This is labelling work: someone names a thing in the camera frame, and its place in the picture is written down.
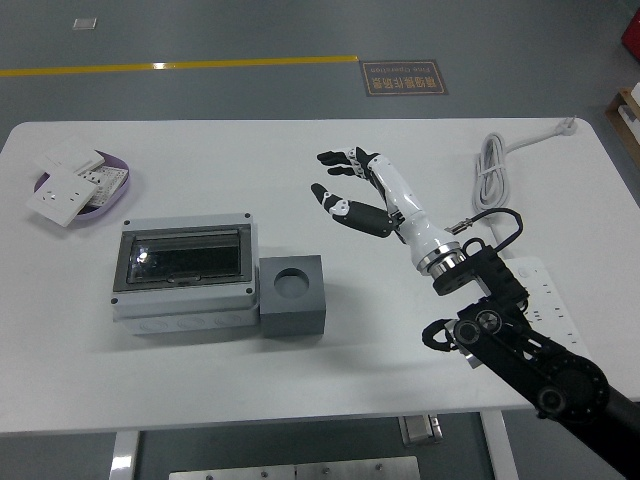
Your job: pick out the small grey floor plate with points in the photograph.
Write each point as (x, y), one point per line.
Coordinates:
(84, 24)

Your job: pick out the grey electrical box clear lid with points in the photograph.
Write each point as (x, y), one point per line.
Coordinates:
(180, 300)

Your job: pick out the white five-hole wall socket plate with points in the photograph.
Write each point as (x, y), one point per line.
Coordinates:
(62, 197)

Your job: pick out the grey metal base plate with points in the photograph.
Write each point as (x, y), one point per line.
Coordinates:
(300, 472)

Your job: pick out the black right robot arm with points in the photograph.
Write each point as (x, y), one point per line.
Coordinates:
(560, 380)

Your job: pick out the white power strip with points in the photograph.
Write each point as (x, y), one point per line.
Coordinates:
(557, 310)

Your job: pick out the white wall switch plate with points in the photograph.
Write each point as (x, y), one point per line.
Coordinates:
(70, 155)

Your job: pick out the white many-hole socket plate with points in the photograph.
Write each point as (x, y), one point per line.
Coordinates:
(107, 177)

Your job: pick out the grey metal table bracket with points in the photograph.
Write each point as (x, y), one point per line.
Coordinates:
(417, 430)

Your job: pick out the red object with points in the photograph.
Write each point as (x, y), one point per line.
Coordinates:
(632, 30)

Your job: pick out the wooden crate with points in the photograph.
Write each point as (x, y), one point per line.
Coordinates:
(620, 129)

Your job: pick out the dark floor sign orange text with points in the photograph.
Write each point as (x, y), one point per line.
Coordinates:
(404, 78)

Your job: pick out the white table leg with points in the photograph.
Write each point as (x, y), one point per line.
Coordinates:
(500, 450)
(124, 457)

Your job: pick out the grey cube with round hole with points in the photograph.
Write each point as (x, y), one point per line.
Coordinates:
(295, 317)

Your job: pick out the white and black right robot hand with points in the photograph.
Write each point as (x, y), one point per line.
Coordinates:
(415, 230)

